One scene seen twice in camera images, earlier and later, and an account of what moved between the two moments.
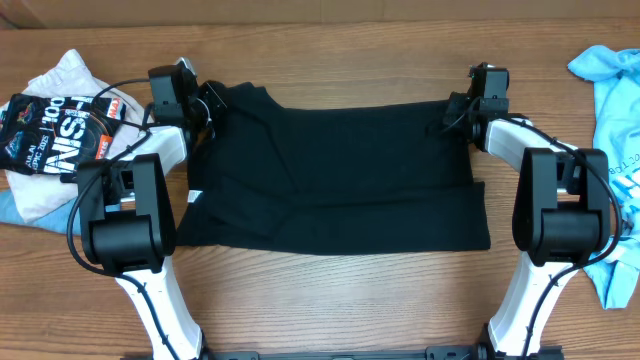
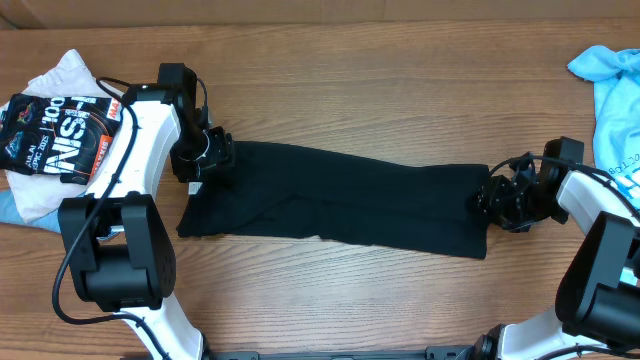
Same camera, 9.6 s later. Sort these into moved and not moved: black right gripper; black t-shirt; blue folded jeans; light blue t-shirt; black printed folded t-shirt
Moved: black t-shirt; black right gripper
Not moved: light blue t-shirt; black printed folded t-shirt; blue folded jeans
